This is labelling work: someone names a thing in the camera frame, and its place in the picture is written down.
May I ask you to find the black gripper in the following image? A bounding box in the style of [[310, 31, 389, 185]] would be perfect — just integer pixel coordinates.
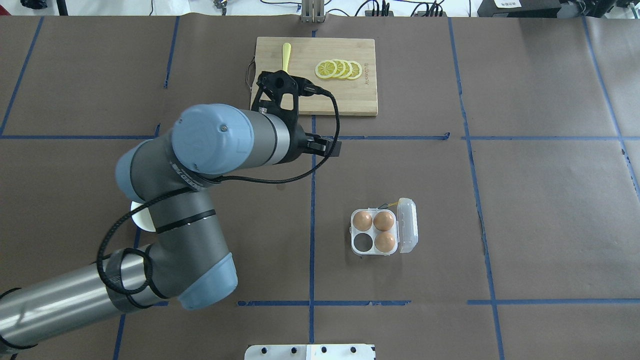
[[287, 120, 342, 163]]

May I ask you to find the brown egg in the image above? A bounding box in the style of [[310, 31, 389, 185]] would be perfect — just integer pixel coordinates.
[[374, 231, 397, 254], [372, 210, 396, 231], [351, 210, 373, 231]]

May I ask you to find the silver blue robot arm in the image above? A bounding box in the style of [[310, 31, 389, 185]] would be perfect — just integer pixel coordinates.
[[1, 104, 341, 355]]

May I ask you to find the clear plastic egg box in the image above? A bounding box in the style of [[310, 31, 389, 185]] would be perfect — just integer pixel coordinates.
[[349, 197, 419, 256]]

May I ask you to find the wooden cutting board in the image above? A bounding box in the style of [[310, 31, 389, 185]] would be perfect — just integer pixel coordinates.
[[254, 36, 378, 116]]

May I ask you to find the lemon slice front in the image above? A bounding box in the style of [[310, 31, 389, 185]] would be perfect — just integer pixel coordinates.
[[314, 60, 339, 79]]

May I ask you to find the lemon slice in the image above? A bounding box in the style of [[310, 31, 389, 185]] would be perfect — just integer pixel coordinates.
[[331, 59, 342, 79], [336, 59, 353, 79], [314, 60, 339, 79], [346, 61, 362, 80]]

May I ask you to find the yellow plastic knife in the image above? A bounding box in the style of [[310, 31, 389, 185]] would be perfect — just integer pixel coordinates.
[[281, 42, 292, 73]]

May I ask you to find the white bowl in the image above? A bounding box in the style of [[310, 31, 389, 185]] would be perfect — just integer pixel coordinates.
[[131, 208, 156, 233]]

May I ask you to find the aluminium frame post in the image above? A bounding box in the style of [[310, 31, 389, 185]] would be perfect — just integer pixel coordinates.
[[301, 0, 327, 24]]

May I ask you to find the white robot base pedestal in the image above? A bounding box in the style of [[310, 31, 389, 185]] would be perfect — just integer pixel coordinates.
[[244, 343, 377, 360]]

